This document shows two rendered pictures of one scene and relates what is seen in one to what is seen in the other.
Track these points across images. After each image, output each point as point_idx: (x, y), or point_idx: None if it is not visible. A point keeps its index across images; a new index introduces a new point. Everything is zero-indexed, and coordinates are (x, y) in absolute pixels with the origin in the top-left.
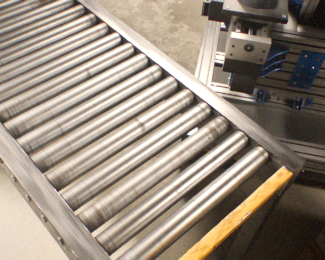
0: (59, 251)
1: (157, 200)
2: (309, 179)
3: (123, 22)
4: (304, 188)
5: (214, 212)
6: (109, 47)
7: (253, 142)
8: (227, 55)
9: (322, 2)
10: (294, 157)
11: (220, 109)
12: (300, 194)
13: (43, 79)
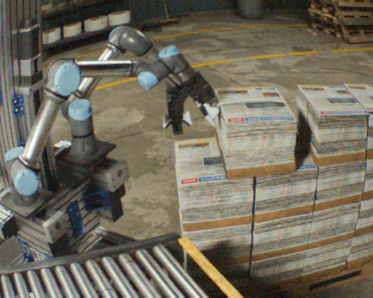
0: None
1: (177, 294)
2: (132, 287)
3: (8, 266)
4: (138, 293)
5: None
6: (25, 283)
7: (149, 248)
8: (51, 241)
9: (46, 174)
10: (170, 234)
11: (114, 252)
12: (142, 296)
13: None
